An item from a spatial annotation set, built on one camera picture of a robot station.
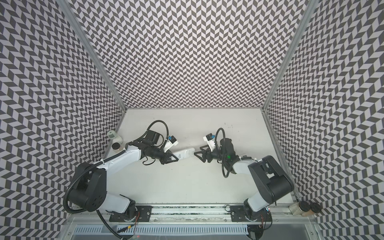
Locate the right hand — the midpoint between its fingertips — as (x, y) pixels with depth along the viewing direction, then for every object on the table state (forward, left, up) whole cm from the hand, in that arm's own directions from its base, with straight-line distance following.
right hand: (197, 155), depth 85 cm
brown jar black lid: (-27, -56, -4) cm, 62 cm away
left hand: (-3, +12, +1) cm, 13 cm away
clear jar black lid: (-27, -47, -2) cm, 54 cm away
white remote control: (0, +7, +2) cm, 8 cm away
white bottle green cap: (+13, +53, +4) cm, 54 cm away
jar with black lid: (+5, +47, +4) cm, 47 cm away
